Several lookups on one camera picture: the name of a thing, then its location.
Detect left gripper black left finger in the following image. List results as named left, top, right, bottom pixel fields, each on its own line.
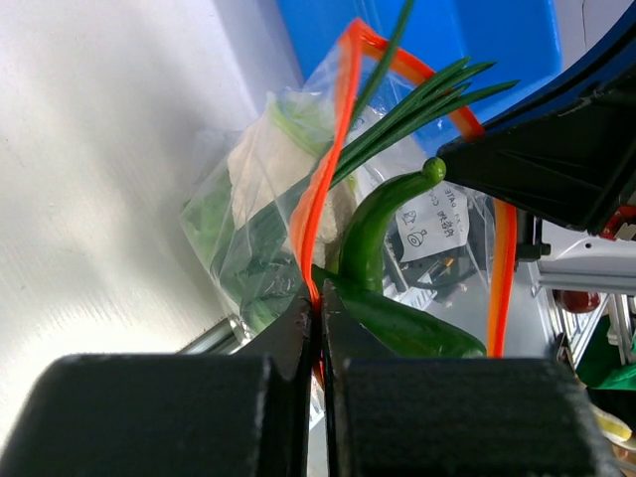
left=1, top=293, right=312, bottom=476

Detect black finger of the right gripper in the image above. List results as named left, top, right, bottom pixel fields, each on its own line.
left=435, top=29, right=636, bottom=233

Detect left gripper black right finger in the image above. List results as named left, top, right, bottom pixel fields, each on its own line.
left=321, top=282, right=619, bottom=476

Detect dark green cucumber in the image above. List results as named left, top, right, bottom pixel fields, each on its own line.
left=312, top=265, right=486, bottom=358

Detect green chili pepper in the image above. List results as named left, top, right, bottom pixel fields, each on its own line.
left=338, top=157, right=446, bottom=294

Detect green scallion stalks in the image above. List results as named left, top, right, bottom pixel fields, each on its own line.
left=238, top=0, right=521, bottom=239

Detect clear zip bag orange zipper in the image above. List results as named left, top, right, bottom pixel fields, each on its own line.
left=179, top=17, right=518, bottom=394

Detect white cauliflower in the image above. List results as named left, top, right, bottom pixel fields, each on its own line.
left=227, top=90, right=335, bottom=239

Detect blue plastic bin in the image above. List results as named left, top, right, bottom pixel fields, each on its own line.
left=277, top=1, right=562, bottom=123

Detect aluminium mounting rail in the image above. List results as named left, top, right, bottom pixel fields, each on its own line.
left=532, top=257, right=635, bottom=295

